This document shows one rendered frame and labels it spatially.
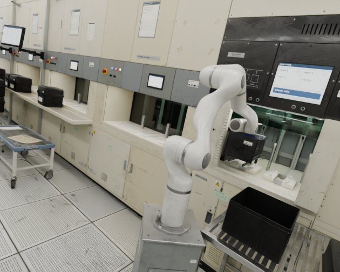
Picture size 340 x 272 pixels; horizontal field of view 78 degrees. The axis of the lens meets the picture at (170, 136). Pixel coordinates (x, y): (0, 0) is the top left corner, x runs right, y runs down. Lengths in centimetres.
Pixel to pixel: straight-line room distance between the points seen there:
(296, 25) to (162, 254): 146
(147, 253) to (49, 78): 333
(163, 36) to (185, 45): 27
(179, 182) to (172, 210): 14
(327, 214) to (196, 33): 152
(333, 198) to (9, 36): 396
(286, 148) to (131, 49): 186
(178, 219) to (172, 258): 16
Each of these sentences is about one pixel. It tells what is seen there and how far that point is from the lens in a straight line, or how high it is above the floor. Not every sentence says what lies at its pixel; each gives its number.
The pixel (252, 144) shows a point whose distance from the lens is 156.
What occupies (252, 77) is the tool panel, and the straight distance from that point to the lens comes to 159.
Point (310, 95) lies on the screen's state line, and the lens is 151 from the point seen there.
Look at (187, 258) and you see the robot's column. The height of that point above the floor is 68.
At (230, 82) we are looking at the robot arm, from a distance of 99.
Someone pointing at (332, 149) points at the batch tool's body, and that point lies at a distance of 145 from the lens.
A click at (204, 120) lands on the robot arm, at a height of 129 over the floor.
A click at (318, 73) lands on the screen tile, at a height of 164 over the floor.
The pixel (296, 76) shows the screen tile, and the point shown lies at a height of 161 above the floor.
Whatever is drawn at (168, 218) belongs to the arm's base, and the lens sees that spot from 105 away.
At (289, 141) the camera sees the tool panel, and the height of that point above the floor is 112.
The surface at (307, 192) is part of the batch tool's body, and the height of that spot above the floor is 97.
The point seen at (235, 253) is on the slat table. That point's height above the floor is 76.
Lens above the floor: 139
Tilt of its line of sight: 13 degrees down
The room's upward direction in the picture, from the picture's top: 12 degrees clockwise
